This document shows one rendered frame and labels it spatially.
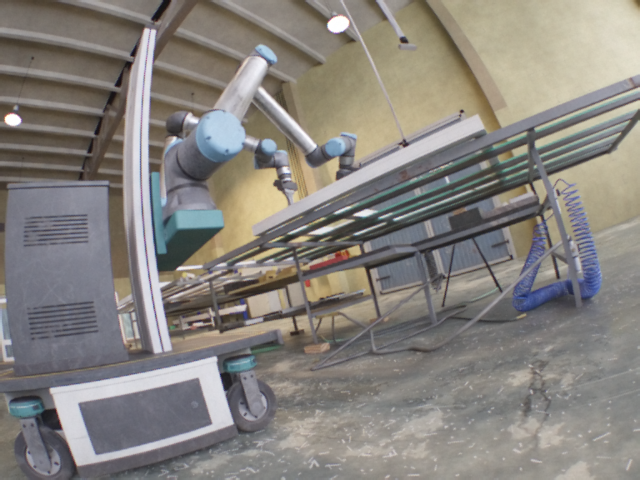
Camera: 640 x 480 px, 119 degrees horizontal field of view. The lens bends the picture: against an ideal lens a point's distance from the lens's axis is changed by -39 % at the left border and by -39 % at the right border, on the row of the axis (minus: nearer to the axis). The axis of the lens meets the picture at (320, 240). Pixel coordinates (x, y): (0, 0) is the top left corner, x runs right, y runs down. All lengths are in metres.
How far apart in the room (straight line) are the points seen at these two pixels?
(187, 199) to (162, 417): 0.62
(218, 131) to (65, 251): 0.55
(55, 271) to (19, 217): 0.19
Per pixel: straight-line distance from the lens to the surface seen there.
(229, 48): 10.62
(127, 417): 0.84
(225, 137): 0.90
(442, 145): 1.37
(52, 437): 0.96
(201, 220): 0.94
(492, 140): 1.38
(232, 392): 1.00
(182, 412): 0.86
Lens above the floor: 0.39
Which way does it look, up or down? 10 degrees up
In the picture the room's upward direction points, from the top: 14 degrees counter-clockwise
